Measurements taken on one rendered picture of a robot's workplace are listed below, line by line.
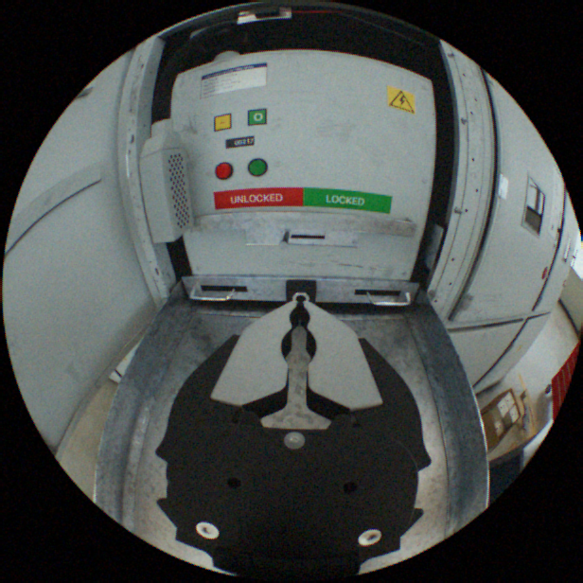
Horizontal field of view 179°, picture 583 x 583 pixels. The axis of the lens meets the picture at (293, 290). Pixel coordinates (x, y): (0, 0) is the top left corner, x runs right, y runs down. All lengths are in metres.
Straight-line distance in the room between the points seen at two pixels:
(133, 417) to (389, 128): 0.65
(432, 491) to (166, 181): 0.60
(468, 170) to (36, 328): 0.83
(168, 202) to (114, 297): 0.26
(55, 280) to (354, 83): 0.61
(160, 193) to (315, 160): 0.24
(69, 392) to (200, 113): 0.61
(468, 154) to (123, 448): 0.78
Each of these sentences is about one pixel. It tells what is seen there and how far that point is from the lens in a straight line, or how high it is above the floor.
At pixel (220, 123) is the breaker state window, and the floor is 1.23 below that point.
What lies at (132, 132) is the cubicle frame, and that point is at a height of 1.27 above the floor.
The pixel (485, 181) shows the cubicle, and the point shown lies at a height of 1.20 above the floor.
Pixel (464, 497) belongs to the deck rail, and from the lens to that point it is 0.43.
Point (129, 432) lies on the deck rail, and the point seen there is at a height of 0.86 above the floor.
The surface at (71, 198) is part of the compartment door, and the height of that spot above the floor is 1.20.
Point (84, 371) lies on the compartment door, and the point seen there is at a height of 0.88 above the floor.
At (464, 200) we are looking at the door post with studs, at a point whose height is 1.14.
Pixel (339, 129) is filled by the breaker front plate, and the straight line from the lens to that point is 0.37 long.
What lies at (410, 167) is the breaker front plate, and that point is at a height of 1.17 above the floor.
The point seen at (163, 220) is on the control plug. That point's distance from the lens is 0.32.
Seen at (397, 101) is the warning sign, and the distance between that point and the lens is 0.42.
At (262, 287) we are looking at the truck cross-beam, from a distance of 0.44.
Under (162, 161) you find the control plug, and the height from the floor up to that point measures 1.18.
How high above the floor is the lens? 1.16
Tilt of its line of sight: 37 degrees down
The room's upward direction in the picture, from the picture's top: straight up
